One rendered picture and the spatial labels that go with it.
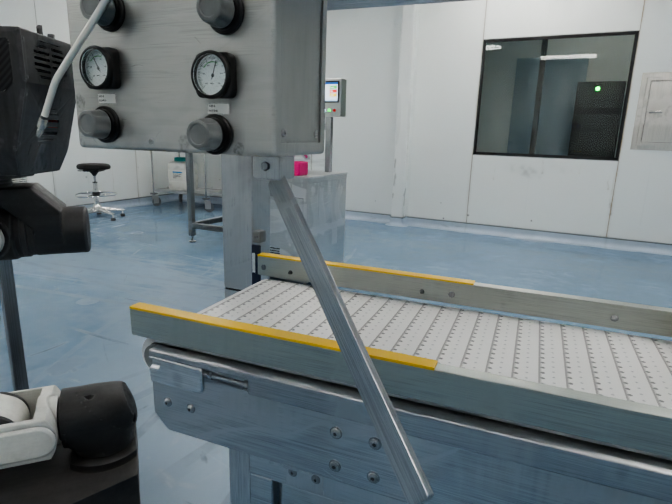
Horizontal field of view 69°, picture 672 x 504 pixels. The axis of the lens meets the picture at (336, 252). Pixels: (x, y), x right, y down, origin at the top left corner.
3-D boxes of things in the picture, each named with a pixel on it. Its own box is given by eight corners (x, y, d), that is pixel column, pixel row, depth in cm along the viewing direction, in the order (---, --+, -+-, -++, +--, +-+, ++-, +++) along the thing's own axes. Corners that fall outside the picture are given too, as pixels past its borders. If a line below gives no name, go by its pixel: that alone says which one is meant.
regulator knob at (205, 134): (181, 154, 40) (178, 100, 39) (200, 153, 43) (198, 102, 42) (215, 156, 39) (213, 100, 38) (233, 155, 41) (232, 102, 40)
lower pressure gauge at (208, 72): (190, 98, 40) (188, 50, 39) (200, 99, 41) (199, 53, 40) (228, 98, 39) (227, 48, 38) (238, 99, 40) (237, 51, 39)
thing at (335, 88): (308, 171, 344) (309, 78, 329) (315, 171, 353) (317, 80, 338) (337, 173, 334) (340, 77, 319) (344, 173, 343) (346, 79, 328)
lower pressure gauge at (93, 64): (80, 89, 44) (76, 45, 44) (92, 90, 46) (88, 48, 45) (111, 89, 43) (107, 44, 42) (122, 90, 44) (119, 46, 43)
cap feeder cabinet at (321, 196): (230, 278, 347) (228, 171, 329) (275, 261, 396) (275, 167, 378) (306, 293, 320) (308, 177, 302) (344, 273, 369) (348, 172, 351)
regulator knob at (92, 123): (74, 142, 45) (69, 91, 44) (95, 142, 47) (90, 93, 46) (101, 143, 44) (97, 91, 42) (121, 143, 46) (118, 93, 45)
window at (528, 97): (472, 154, 528) (483, 39, 500) (473, 154, 529) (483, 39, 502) (618, 160, 468) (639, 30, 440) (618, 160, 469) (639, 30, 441)
